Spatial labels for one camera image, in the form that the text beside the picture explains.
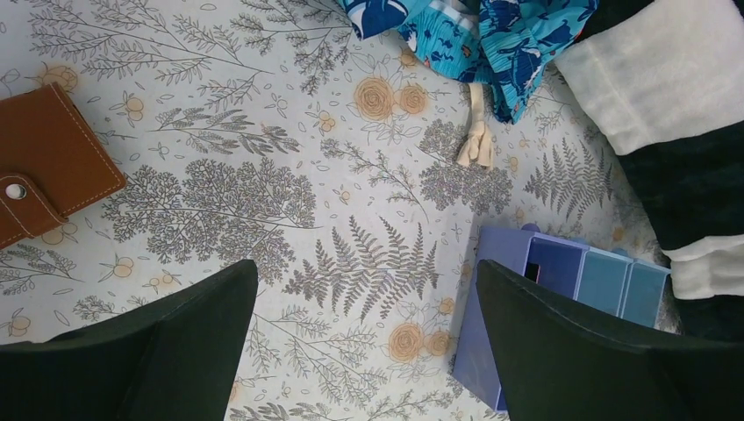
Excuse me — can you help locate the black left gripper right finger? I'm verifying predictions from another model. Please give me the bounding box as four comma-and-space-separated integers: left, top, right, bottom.
476, 260, 743, 420

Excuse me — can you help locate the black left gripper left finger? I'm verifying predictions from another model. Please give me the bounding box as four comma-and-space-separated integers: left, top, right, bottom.
1, 260, 258, 420

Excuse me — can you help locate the brown leather card holder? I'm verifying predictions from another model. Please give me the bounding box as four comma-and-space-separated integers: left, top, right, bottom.
1, 82, 125, 247

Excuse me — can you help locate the blue three-compartment organizer box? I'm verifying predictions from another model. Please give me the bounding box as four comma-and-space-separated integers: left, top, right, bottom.
453, 224, 670, 412

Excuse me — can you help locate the floral patterned table mat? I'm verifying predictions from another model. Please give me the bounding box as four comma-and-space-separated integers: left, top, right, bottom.
1, 1, 662, 420

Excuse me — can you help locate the black white checkered pillow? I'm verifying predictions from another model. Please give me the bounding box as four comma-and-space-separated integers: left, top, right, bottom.
556, 0, 743, 342

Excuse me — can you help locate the blue shark print cloth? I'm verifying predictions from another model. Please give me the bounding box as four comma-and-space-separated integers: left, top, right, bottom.
339, 0, 598, 168

